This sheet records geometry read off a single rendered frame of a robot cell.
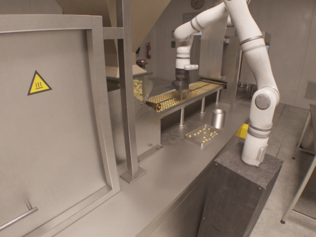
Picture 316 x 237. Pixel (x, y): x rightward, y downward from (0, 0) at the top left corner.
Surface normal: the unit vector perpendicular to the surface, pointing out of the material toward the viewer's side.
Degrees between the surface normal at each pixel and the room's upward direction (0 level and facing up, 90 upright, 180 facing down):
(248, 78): 90
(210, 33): 71
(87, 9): 118
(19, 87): 90
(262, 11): 90
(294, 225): 0
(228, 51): 90
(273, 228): 0
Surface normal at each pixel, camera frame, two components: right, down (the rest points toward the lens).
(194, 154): 0.00, -0.91
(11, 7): 0.76, 0.26
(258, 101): -0.81, 0.26
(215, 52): -0.64, 0.31
